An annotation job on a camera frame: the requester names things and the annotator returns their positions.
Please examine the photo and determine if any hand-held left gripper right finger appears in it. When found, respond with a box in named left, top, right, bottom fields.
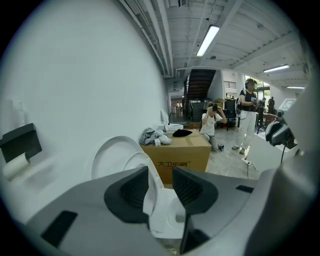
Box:
left=172, top=166, right=261, bottom=255

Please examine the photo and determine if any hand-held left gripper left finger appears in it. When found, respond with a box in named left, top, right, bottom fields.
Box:
left=26, top=165, right=173, bottom=256

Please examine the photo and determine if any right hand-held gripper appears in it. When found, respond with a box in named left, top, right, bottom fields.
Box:
left=265, top=98, right=300, bottom=150

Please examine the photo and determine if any white toilet bowl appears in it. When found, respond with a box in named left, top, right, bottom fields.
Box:
left=149, top=187, right=191, bottom=240

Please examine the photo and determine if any black toilet paper holder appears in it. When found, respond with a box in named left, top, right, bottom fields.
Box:
left=0, top=122, right=43, bottom=165

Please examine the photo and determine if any white bathtub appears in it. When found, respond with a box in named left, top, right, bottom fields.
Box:
left=247, top=133, right=301, bottom=181

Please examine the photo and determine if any black chair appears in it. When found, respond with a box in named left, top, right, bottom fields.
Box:
left=224, top=98, right=238, bottom=133

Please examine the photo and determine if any large cardboard box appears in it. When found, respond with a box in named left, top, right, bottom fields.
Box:
left=139, top=128, right=213, bottom=186

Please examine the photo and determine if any black cloth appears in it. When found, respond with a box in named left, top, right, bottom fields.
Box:
left=172, top=128, right=194, bottom=138

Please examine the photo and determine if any white plush toy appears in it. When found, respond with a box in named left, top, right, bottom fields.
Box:
left=158, top=134, right=174, bottom=145

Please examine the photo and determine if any grey crumpled cloth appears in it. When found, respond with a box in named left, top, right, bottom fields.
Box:
left=139, top=127, right=159, bottom=146

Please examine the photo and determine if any dark staircase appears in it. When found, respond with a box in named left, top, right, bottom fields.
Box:
left=186, top=69, right=217, bottom=101

